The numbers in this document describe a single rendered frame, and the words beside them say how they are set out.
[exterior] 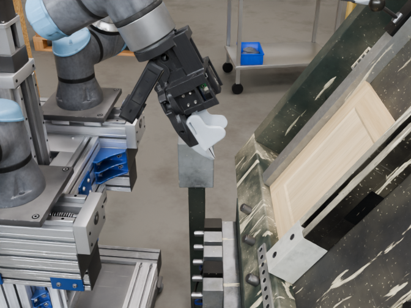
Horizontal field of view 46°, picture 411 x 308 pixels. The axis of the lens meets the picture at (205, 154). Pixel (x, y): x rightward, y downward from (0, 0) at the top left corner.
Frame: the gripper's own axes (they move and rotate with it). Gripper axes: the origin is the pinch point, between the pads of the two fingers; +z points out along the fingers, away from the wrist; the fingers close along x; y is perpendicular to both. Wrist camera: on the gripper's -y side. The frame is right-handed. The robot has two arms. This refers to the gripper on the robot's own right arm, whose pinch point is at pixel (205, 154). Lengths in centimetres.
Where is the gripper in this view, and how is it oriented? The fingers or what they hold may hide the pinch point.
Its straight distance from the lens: 78.4
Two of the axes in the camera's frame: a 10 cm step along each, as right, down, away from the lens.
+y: 8.8, -3.4, -3.3
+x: 1.1, -5.3, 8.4
